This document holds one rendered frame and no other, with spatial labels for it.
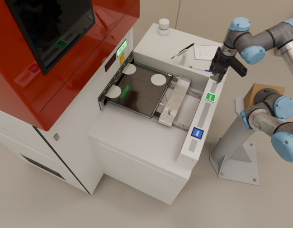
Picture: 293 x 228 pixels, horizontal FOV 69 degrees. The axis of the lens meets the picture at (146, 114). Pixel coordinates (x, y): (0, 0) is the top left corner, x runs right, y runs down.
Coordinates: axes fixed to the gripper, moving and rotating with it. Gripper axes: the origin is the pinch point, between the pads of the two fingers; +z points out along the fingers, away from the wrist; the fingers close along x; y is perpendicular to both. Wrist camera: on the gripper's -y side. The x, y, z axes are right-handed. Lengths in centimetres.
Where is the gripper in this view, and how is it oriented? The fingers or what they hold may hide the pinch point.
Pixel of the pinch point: (219, 82)
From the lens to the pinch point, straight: 121.1
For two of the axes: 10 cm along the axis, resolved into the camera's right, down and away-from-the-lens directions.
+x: -4.1, 7.6, -5.0
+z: -0.3, 5.4, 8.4
